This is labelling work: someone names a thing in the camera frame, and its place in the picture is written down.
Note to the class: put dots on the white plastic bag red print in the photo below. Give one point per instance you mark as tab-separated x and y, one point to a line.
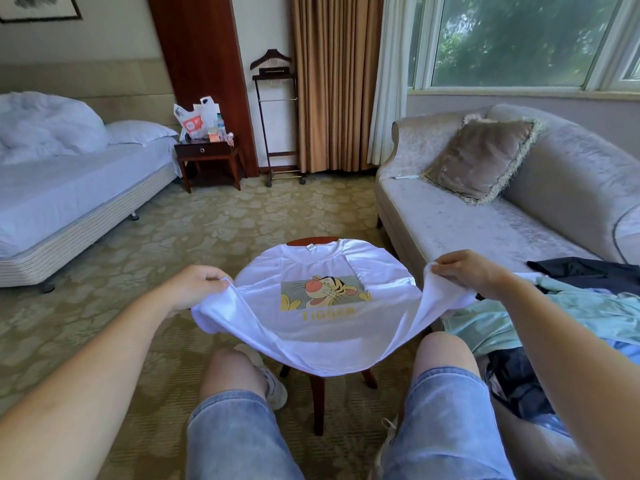
190	123

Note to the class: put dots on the white duvet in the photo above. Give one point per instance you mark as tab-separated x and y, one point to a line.
45	125

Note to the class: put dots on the beige padded headboard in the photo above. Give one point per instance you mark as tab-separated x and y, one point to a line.
100	80

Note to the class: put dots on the white framed window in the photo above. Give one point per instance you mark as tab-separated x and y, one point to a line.
520	40

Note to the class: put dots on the grey velvet chaise sofa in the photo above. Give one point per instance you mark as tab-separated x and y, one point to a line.
460	220

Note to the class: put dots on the brown fringed cushion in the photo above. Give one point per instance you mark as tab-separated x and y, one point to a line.
482	157

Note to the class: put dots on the dark wooden nightstand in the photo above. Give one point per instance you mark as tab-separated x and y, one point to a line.
205	150

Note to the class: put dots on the blue denim shorts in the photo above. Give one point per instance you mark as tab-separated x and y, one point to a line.
450	425

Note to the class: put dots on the white pillow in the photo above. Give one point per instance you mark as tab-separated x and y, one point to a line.
140	132

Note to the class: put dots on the person's right hand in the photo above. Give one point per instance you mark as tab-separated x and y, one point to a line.
470	270

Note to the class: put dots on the white sheer curtain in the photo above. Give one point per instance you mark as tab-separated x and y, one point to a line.
392	80

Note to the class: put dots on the white tiger print T-shirt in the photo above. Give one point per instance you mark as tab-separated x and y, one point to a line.
320	340

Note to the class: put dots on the round wooden table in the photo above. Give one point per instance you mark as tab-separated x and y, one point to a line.
317	405

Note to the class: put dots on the person's right leg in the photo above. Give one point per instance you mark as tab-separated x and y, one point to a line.
445	355

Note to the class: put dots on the beige curtain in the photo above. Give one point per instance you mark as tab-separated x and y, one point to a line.
335	80

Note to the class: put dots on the white bed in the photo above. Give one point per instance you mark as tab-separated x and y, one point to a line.
70	195

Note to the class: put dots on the person's left forearm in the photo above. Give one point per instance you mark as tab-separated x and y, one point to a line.
90	395

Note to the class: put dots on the person's right forearm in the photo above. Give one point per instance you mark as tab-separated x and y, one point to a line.
580	365

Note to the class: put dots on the white sneaker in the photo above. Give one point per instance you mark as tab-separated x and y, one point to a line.
382	455
272	387

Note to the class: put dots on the black valet stand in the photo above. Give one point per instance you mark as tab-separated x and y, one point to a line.
272	73

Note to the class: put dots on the small white flat object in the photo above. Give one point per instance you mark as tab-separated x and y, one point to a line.
404	176

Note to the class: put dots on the person's left hand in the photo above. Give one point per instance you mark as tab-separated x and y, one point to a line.
198	287

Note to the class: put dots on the black framed picture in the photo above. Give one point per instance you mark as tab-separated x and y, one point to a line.
40	5

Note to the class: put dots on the plain white plastic bag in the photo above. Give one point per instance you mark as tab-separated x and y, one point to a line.
210	117

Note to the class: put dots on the pile of clothes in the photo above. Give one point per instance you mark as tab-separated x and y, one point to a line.
560	315

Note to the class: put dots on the dark wooden wall panel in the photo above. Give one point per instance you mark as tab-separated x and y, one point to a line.
205	50

